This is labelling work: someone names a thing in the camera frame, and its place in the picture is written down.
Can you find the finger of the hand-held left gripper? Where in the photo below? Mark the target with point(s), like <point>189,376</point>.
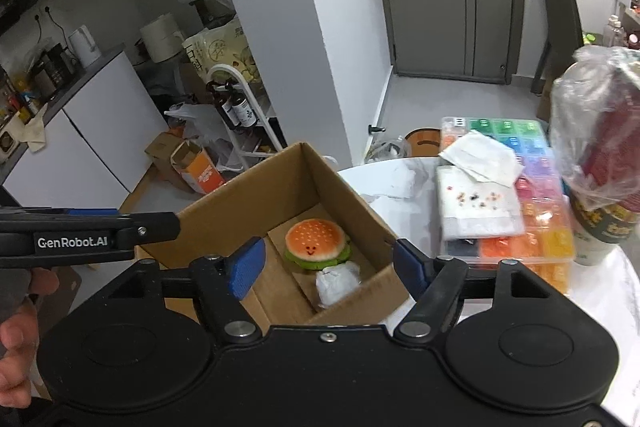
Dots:
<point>92,212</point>
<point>160,224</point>

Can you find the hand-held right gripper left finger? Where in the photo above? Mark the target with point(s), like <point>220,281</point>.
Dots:
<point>247,269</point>

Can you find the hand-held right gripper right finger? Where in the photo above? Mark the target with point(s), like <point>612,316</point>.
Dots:
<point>410,267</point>

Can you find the brown cardboard box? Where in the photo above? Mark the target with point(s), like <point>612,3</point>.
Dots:
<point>280,187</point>

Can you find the person's left hand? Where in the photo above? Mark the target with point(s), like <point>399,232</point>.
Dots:
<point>15,372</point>

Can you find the orange cardboard carton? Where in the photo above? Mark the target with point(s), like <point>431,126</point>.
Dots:
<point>202,172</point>

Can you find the burger plush toy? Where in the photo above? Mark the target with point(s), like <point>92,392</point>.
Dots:
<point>315,242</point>

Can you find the white crumpled tissue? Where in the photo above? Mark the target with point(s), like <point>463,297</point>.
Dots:
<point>392,182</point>

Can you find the white bead board pack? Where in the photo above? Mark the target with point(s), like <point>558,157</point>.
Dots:
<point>480,212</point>

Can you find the white kitchen cabinet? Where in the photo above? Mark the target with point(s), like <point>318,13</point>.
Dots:
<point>100,122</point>

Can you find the beige cloth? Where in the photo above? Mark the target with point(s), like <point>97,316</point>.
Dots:
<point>34,129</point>

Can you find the white plastic bag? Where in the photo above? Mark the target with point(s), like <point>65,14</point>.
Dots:
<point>192,119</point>

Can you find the white small counter appliance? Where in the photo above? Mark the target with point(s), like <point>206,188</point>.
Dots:
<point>6,143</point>

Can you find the crumpled plastic bag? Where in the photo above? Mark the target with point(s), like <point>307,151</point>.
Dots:
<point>390,151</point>

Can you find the orange round stool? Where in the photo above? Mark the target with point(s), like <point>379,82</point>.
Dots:
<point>422,142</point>

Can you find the white folded paper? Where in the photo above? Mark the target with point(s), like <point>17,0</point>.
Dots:
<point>480,157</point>

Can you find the dark bottle white label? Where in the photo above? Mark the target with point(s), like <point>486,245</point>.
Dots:
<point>227,109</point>
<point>245,107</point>

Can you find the row of condiment bottles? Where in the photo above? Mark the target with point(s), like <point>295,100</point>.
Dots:
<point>17,99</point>

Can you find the black door stop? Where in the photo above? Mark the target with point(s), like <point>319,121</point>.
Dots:
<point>375,128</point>

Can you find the white metal rack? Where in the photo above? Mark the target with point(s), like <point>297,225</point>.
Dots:
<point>267,127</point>

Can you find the black kitchen appliance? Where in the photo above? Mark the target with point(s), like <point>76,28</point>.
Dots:
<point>52,72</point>

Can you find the colourful bead organizer box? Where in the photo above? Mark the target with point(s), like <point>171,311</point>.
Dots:
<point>540,177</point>

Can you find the white electric kettle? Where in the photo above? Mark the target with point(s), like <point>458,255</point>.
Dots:
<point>85,48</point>

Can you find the yellow rice bag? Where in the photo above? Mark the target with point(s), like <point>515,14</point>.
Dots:
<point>220,47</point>

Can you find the clear plastic bag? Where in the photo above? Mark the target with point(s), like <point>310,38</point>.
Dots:
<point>575,132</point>

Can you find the dark chair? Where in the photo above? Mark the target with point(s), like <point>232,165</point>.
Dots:
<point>557,17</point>

